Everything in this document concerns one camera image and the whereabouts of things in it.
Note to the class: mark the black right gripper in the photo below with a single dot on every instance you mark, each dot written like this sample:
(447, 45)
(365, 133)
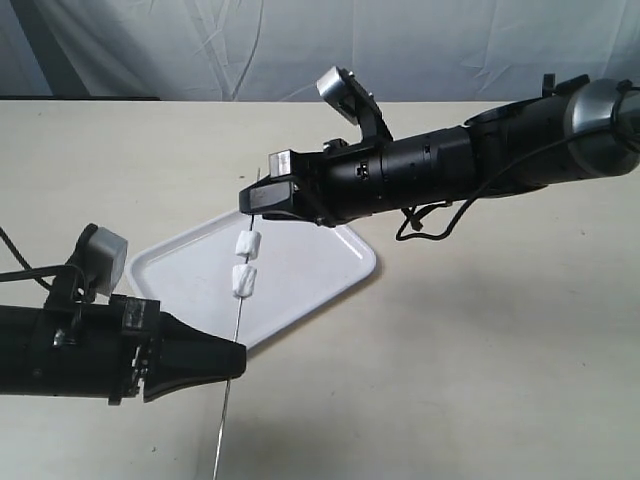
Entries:
(346, 179)

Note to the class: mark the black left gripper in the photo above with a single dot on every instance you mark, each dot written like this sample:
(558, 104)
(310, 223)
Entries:
(187, 357)

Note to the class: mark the thin metal skewer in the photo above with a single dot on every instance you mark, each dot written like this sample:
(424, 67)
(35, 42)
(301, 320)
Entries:
(225, 403)

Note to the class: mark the white marshmallow top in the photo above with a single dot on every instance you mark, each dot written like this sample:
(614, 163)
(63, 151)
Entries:
(248, 244)

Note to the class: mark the white marshmallow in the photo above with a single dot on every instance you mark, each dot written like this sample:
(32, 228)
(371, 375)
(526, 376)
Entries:
(243, 280)
(248, 244)

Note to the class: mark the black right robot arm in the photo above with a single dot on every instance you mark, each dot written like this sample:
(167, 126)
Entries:
(580, 129)

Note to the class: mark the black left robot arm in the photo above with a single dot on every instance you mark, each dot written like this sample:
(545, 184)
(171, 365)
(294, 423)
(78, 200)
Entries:
(62, 351)

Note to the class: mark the white rectangular plastic tray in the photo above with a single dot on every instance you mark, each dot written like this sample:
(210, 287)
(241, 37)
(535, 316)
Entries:
(300, 268)

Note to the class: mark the light blue backdrop cloth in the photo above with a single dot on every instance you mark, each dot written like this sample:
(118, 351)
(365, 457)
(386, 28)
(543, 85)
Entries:
(276, 50)

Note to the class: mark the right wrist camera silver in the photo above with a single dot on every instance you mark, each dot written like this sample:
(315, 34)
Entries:
(340, 89)

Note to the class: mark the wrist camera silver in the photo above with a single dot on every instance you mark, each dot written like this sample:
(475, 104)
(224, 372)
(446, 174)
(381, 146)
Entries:
(101, 255)
(340, 89)

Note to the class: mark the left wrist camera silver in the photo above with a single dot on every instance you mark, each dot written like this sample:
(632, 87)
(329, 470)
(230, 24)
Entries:
(101, 255)

